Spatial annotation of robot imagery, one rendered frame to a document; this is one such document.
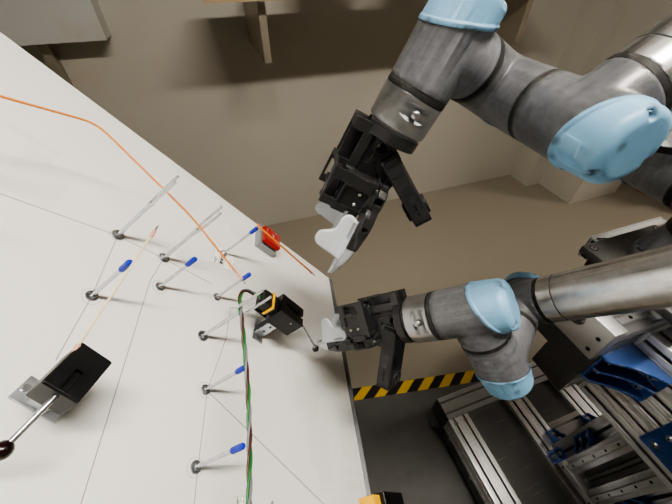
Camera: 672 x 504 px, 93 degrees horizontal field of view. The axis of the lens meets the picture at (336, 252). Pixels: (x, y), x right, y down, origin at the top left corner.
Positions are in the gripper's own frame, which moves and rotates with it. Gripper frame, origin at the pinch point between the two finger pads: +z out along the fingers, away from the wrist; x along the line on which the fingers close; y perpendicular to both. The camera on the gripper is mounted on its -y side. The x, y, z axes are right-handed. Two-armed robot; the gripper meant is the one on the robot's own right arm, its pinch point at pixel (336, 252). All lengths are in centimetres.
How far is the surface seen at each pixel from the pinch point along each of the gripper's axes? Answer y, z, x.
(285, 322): 1.8, 16.4, 2.1
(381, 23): -18, -40, -186
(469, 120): -119, -21, -219
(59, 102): 48, 3, -17
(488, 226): -163, 34, -171
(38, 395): 25.2, 7.9, 25.2
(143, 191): 32.1, 10.4, -12.1
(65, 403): 23.1, 7.7, 25.5
